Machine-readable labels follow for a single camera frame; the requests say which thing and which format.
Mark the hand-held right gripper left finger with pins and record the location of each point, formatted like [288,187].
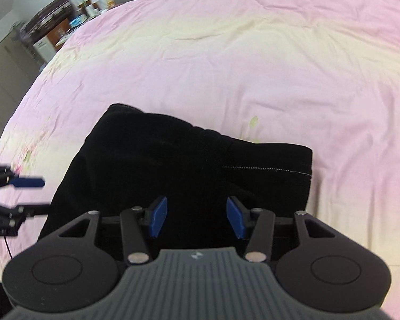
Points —
[158,216]

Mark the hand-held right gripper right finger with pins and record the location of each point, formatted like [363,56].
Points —
[236,216]

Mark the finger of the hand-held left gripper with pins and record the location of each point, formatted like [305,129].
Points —
[30,182]
[26,210]

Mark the black pants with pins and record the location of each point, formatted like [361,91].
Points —
[153,156]

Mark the white panel appliance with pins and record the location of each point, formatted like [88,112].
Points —
[45,48]

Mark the brown wooden cabinet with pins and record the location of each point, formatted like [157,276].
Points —
[58,33]

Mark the white nightstand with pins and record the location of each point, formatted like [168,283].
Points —
[71,31]

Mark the pink floral quilt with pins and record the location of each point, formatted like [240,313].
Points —
[253,56]

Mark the blue patterned box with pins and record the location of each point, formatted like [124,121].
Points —
[76,21]

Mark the brown suitcase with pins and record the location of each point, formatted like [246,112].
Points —
[46,15]

